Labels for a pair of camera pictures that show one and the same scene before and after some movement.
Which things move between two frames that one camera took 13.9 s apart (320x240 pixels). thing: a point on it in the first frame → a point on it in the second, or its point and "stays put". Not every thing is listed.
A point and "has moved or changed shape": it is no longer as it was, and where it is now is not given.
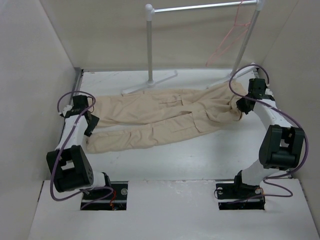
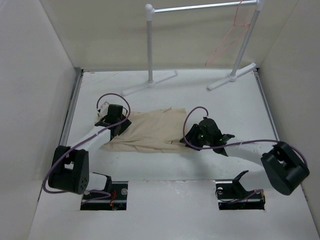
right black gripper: [240, 106] → [191, 136]
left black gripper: [94, 122] → [124, 126]
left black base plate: [112, 198] stays put
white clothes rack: [149, 10] stays put
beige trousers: [132, 119] has moved or changed shape
